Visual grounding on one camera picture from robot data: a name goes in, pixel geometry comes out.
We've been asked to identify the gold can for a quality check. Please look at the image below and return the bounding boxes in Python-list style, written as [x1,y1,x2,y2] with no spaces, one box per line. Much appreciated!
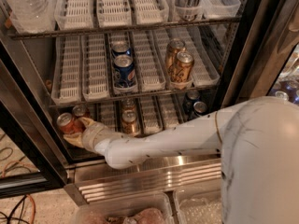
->
[171,51,194,83]
[165,38,186,74]

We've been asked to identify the clear bin with plastic wrap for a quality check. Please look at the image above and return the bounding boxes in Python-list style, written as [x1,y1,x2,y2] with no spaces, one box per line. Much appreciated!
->
[173,187,221,224]

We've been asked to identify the open fridge door left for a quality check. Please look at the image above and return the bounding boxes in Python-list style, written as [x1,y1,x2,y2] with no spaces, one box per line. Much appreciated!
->
[0,40,68,199]

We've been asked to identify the glass fridge door right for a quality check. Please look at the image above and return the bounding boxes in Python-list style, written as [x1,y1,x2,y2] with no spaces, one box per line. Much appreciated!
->
[212,0,299,110]

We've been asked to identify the red coke can rear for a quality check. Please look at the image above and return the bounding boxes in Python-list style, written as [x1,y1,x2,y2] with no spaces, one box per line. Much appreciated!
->
[72,105,90,118]

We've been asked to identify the pepsi cans behind glass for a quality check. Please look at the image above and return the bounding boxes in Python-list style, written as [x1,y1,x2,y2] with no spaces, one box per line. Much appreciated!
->
[268,44,299,105]

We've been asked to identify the blue pepsi can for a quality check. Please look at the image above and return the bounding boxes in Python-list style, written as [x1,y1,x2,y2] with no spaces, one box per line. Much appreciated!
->
[113,55,136,88]
[111,41,131,58]

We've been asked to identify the dark blue can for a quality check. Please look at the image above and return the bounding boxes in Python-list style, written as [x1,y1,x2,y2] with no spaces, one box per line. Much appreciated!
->
[182,91,200,114]
[189,102,207,119]

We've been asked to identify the clear bin with meat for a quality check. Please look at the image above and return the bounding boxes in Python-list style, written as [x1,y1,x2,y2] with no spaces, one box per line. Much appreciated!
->
[69,192,175,224]

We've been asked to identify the dark blue can front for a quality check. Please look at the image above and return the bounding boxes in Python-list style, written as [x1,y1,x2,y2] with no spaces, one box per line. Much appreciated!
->
[189,102,207,119]

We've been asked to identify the orange soda can rear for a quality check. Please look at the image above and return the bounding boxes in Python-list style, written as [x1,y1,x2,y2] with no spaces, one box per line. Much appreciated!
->
[121,99,136,112]

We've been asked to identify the gold can front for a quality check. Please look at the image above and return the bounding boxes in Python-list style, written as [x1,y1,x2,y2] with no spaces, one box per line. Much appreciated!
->
[171,51,194,83]

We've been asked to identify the blue pepsi can front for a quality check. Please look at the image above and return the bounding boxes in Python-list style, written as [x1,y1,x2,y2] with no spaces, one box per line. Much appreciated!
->
[113,55,136,88]

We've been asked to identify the blue pepsi can rear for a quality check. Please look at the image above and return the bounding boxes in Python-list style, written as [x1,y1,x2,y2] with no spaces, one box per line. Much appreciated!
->
[111,41,131,58]

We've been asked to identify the dark blue can rear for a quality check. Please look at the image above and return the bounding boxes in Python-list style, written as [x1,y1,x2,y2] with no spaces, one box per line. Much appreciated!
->
[182,91,200,114]

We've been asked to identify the black cable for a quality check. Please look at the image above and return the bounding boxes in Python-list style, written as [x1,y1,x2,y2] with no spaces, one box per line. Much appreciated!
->
[0,194,29,224]

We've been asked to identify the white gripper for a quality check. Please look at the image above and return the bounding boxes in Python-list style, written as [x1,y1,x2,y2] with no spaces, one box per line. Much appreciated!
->
[64,117,114,152]

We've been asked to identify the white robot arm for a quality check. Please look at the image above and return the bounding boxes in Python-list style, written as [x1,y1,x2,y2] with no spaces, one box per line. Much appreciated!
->
[65,96,299,224]

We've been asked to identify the steel fridge vent grille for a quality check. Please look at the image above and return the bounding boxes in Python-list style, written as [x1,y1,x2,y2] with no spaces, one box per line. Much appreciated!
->
[64,155,221,205]

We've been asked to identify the orange cable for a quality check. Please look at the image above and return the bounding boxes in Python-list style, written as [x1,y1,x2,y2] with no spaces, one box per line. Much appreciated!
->
[0,161,40,224]

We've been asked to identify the gold can rear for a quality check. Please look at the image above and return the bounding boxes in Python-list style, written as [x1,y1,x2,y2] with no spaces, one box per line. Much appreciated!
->
[165,38,186,74]

